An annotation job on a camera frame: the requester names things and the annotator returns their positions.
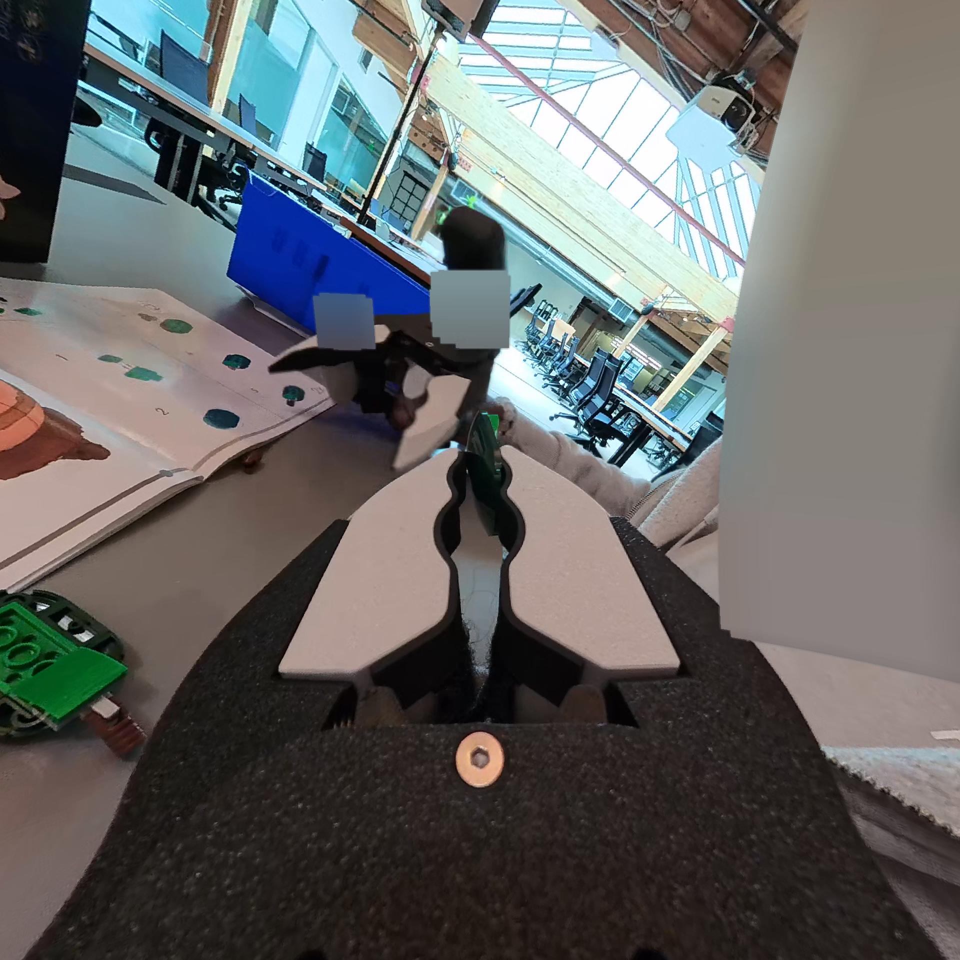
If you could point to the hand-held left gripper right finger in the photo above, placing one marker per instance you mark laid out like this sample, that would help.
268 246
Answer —
592 585

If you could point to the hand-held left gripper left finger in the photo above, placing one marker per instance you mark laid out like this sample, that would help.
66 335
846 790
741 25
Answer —
375 585

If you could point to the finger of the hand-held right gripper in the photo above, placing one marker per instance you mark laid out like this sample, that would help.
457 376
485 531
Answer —
439 420
341 375

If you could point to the green leaf brick assembly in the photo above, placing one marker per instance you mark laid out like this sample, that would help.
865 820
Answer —
52 667
486 465

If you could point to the grey desk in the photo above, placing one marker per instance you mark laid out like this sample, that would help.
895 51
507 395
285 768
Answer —
225 540

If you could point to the person's right hand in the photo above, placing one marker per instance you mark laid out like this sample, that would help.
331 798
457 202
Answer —
405 412

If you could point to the background table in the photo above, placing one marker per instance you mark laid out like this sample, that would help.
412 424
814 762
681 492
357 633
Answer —
390 244
187 120

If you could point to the white paper sheet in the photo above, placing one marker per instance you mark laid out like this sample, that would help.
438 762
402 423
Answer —
277 309

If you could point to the small brown brick piece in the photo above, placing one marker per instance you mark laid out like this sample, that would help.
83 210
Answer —
252 460

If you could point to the blue plastic bin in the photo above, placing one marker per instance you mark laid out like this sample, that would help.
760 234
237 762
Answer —
300 255

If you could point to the black stand pole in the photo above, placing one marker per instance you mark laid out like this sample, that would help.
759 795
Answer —
401 127

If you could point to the row of office chairs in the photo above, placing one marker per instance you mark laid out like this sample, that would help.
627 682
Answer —
600 382

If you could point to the studio light panel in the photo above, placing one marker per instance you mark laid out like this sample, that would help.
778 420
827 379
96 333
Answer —
457 15

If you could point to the instruction booklet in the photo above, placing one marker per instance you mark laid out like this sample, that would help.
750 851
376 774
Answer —
112 360

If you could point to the blue office chair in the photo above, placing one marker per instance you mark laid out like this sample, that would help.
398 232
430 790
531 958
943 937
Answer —
184 64

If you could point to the grey fabric chair seat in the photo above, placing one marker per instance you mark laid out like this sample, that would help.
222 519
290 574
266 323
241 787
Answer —
900 825

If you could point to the dark orchid set box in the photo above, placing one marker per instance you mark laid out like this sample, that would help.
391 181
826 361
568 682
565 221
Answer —
37 112

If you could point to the white security camera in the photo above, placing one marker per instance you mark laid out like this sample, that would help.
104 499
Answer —
712 120

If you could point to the wooden post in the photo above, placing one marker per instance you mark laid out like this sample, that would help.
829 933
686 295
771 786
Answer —
229 52

